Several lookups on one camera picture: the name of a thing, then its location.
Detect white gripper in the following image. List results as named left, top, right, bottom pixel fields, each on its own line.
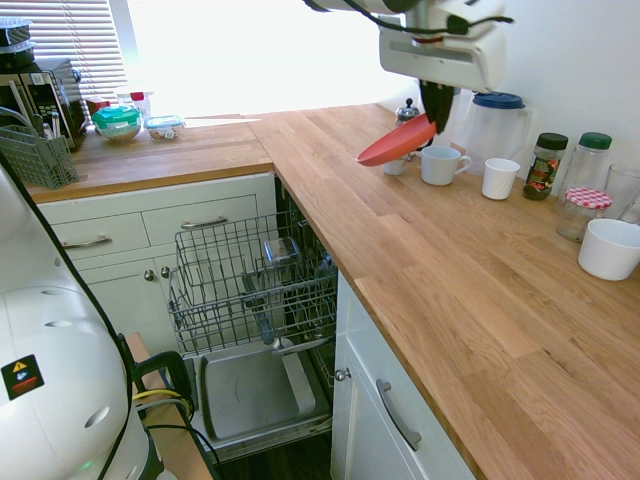
left=378, top=27, right=509, bottom=136

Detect red plastic plate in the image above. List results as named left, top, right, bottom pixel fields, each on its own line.
left=355, top=112, right=438, bottom=168

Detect steel dishwasher door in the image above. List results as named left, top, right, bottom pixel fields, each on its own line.
left=191, top=342, right=335, bottom=464

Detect glass French press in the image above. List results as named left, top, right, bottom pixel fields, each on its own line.
left=394, top=96, right=424, bottom=162

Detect clear pitcher dark blue lid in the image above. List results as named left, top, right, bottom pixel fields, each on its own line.
left=463, top=91, right=533, bottom=177

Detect white ribbed cup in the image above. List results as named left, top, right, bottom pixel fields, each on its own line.
left=481, top=157, right=522, bottom=201

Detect coffee jar black lid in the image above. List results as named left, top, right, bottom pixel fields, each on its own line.
left=522, top=132, right=570, bottom=202

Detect clear bottle green lid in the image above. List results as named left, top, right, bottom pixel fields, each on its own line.
left=566, top=131, right=614, bottom=201

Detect glass jar red checked lid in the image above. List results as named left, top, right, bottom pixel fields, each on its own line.
left=555, top=186, right=614, bottom=244

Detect clear glass tumbler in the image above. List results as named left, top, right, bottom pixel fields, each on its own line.
left=603, top=163, right=640, bottom=225

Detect clear glass food container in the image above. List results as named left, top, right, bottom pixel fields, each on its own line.
left=261, top=236, right=302, bottom=267

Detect white round bowl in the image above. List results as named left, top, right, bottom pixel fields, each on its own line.
left=577, top=217, right=640, bottom=282

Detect food container blue lid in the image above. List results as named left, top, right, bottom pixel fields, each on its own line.
left=143, top=114, right=186, bottom=143

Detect white bottle red cap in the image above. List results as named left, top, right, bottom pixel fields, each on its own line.
left=128, top=90, right=153, bottom=120

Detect food container green lid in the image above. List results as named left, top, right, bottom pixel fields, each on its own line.
left=90, top=104, right=143, bottom=146

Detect small red box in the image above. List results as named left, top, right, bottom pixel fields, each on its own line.
left=83, top=96, right=112, bottom=119

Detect white kitchen base cabinet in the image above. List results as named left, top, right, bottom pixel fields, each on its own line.
left=329, top=269, right=489, bottom=480
left=37, top=172, right=279, bottom=361

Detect white window blinds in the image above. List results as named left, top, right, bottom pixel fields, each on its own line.
left=0, top=0, right=129, bottom=104

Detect black C-clamp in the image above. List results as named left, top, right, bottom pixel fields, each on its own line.
left=130, top=350, right=195, bottom=426

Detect black toaster oven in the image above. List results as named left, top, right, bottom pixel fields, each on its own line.
left=0, top=56, right=90, bottom=154

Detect grey plastic cutlery basket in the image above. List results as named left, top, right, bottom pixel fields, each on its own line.
left=0, top=123, right=81, bottom=192

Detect stacked black white containers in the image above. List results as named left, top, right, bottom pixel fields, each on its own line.
left=0, top=16, right=38, bottom=71

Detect brown fibreboard mounting board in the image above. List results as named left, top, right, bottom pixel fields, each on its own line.
left=123, top=331, right=217, bottom=480

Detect white mug with handle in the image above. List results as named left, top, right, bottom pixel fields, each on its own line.
left=420, top=145, right=473, bottom=187

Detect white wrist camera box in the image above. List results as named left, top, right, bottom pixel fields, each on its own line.
left=433, top=0, right=507, bottom=40

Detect brushed metal drawer handle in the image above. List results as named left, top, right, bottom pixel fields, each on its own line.
left=60, top=235, right=113, bottom=251
left=180, top=215, right=230, bottom=232
left=375, top=378, right=423, bottom=453

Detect grey wire dishwasher rack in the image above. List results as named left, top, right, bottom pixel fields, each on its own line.
left=168, top=209, right=339, bottom=358

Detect yellow cable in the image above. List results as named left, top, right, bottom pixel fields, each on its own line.
left=132, top=388, right=194, bottom=416

